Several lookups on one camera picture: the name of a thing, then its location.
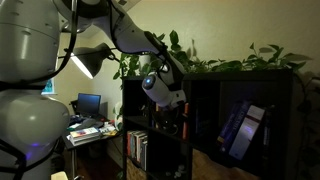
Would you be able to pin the thin upright books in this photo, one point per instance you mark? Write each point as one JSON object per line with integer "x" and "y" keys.
{"x": 157, "y": 115}

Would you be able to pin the window with white frame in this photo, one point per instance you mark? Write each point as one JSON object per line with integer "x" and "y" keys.
{"x": 49, "y": 87}

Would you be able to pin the orange paperback book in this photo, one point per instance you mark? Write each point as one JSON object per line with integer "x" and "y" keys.
{"x": 185, "y": 120}

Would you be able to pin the blue spine book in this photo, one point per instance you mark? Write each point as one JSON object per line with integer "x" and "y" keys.
{"x": 133, "y": 146}

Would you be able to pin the blue hardcover book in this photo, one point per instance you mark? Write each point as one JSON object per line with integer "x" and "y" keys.
{"x": 246, "y": 110}

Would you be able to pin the white thick book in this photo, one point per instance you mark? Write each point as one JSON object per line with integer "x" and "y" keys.
{"x": 83, "y": 140}

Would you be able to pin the red spine book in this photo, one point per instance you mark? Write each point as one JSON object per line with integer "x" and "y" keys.
{"x": 128, "y": 145}

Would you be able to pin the dark blue Delight book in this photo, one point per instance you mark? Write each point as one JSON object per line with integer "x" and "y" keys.
{"x": 230, "y": 125}

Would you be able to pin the black cube bookshelf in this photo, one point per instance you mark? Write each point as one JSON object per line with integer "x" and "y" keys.
{"x": 233, "y": 75}

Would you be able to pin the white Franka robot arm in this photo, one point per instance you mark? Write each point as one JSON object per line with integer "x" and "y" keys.
{"x": 30, "y": 116}

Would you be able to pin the beige box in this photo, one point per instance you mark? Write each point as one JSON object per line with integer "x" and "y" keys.
{"x": 59, "y": 175}

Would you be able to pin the grey round stone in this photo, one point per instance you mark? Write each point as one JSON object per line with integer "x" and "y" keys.
{"x": 168, "y": 173}
{"x": 177, "y": 174}
{"x": 181, "y": 168}

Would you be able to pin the colourful cover book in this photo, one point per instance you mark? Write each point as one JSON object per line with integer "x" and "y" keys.
{"x": 85, "y": 132}

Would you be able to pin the white plant pot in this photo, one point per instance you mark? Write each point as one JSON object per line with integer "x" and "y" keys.
{"x": 145, "y": 63}

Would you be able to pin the white spine book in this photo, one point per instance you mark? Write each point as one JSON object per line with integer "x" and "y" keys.
{"x": 139, "y": 150}

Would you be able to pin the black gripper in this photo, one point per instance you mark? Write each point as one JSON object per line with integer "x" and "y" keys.
{"x": 166, "y": 118}

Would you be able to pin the colourful papers pile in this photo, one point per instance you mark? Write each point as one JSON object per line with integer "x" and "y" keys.
{"x": 108, "y": 128}

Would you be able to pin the dark desk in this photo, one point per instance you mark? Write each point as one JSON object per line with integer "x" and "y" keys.
{"x": 68, "y": 141}

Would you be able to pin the black laptop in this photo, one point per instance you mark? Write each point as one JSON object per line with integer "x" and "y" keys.
{"x": 88, "y": 104}

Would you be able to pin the green pothos plant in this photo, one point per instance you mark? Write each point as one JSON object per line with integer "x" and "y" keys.
{"x": 173, "y": 36}

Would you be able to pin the black barcode book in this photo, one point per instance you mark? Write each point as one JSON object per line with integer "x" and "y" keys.
{"x": 266, "y": 133}

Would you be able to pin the blue cloth item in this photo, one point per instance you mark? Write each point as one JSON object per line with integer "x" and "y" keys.
{"x": 75, "y": 119}

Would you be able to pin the row of books lower left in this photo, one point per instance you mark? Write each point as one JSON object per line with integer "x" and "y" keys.
{"x": 144, "y": 153}

